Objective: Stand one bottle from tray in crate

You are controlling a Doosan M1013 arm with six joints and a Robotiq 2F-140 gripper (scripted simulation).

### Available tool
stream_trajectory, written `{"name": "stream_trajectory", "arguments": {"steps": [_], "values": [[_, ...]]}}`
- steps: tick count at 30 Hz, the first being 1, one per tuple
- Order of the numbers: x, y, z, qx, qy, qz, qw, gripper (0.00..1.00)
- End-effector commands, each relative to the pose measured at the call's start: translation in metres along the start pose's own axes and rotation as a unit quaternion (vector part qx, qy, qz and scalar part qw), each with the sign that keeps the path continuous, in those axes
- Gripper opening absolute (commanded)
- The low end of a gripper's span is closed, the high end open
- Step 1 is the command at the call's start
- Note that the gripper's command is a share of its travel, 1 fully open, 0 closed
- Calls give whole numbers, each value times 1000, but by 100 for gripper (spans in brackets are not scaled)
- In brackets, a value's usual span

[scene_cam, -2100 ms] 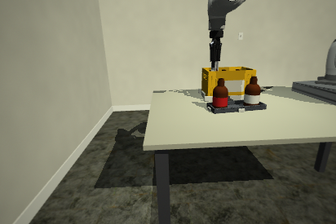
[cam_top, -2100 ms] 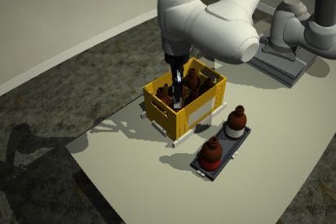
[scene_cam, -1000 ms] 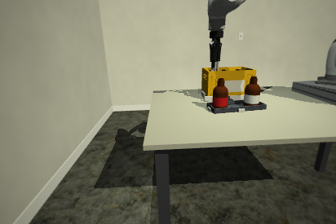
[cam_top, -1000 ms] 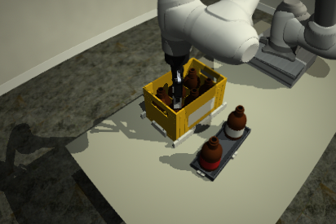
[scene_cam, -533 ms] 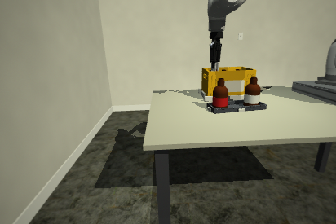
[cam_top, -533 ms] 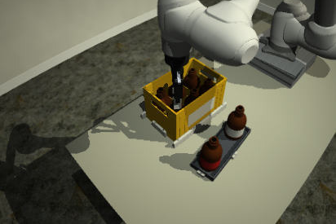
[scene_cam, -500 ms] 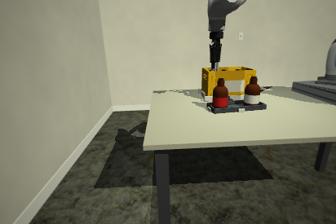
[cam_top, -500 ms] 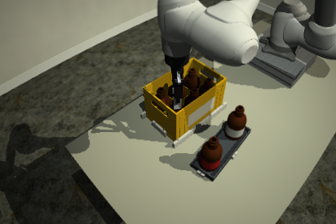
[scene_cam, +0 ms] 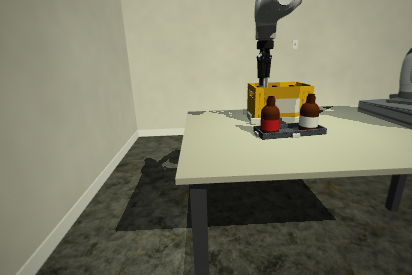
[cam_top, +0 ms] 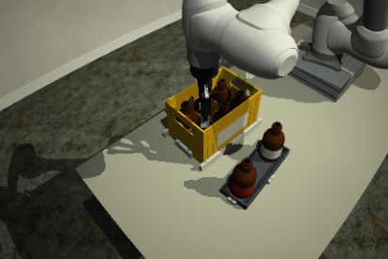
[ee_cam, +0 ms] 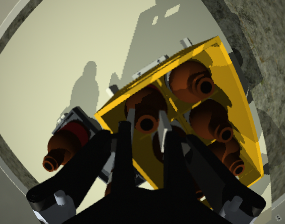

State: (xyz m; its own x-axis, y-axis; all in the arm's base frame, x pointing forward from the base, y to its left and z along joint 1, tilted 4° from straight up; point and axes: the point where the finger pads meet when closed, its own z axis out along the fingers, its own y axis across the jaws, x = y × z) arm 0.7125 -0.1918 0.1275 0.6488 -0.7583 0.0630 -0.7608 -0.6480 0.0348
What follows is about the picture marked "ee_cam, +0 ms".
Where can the dark grey tray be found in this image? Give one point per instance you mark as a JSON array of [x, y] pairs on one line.
[[76, 114]]

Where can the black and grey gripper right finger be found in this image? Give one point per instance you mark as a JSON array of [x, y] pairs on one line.
[[226, 195]]

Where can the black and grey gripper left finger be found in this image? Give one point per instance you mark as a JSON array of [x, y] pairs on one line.
[[52, 200]]

